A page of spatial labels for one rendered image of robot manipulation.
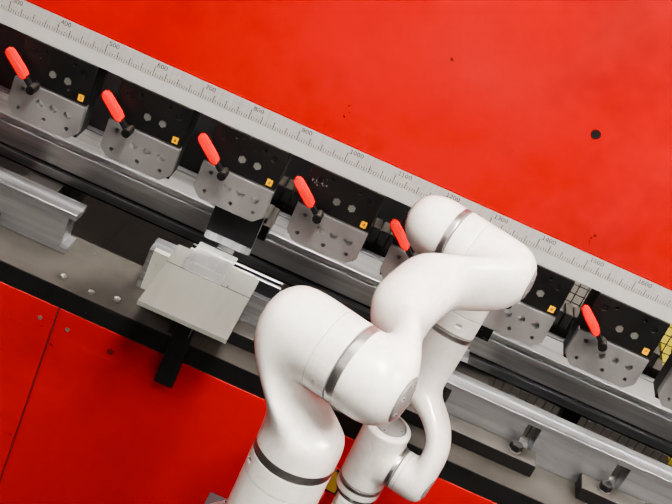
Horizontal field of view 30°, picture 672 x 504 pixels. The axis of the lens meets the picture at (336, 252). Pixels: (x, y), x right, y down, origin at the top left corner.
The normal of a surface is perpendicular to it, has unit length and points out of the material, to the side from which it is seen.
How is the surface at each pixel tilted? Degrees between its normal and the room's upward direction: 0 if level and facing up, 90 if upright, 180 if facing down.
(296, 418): 37
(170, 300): 0
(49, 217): 90
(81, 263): 0
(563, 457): 90
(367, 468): 95
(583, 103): 90
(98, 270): 0
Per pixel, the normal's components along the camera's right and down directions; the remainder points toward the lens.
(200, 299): 0.37, -0.82
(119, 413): -0.17, 0.40
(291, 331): -0.33, -0.16
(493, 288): 0.35, 0.55
